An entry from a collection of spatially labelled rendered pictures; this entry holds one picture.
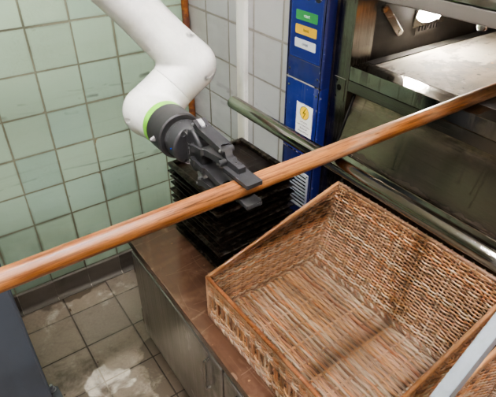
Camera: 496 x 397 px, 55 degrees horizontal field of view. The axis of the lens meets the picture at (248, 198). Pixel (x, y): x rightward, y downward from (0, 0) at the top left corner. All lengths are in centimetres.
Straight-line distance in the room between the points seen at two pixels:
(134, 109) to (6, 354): 84
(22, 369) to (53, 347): 60
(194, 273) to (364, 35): 84
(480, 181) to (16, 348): 128
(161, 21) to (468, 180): 75
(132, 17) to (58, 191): 123
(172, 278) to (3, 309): 46
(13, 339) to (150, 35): 92
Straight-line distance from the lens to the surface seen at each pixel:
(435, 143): 124
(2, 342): 150
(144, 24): 98
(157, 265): 155
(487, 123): 113
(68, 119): 197
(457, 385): 74
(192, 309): 140
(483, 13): 93
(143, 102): 98
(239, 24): 169
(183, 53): 99
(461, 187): 121
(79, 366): 210
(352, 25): 132
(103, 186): 215
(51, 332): 225
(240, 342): 126
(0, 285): 66
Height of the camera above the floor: 161
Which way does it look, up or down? 35 degrees down
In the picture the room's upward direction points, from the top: straight up
